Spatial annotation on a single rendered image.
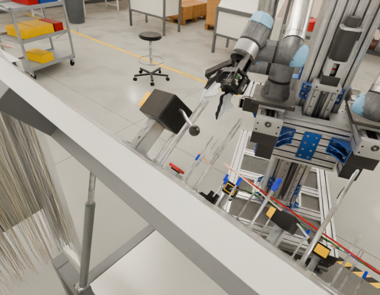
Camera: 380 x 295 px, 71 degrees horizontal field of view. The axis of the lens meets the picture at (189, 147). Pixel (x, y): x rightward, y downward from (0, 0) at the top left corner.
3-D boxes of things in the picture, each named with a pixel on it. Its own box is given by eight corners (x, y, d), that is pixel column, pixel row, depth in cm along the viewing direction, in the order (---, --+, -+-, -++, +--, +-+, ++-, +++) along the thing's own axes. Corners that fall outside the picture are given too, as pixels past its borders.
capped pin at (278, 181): (248, 229, 38) (280, 179, 39) (254, 233, 36) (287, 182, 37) (241, 224, 37) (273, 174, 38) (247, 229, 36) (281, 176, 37)
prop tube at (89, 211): (85, 284, 74) (93, 198, 60) (91, 291, 72) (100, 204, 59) (74, 291, 71) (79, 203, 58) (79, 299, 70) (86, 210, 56)
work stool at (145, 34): (130, 83, 408) (127, 37, 366) (141, 69, 454) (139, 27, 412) (165, 88, 404) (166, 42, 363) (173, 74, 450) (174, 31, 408)
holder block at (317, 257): (314, 274, 97) (328, 250, 98) (316, 275, 86) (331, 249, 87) (302, 265, 99) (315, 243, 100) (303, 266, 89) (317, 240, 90)
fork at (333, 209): (292, 260, 34) (348, 170, 36) (305, 270, 33) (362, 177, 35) (293, 261, 32) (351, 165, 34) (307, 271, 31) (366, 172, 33)
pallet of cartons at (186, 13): (185, 14, 831) (187, -2, 804) (206, 19, 796) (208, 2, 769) (160, 19, 751) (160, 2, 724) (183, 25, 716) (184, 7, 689)
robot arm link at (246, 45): (233, 38, 86) (246, 54, 91) (226, 50, 85) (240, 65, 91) (251, 37, 80) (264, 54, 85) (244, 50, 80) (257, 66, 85)
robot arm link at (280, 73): (291, 84, 132) (300, 57, 124) (264, 79, 135) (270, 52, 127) (291, 75, 142) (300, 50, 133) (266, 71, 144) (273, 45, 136)
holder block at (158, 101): (155, 165, 29) (201, 100, 30) (116, 136, 37) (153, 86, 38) (180, 182, 32) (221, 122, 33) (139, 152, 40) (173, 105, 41)
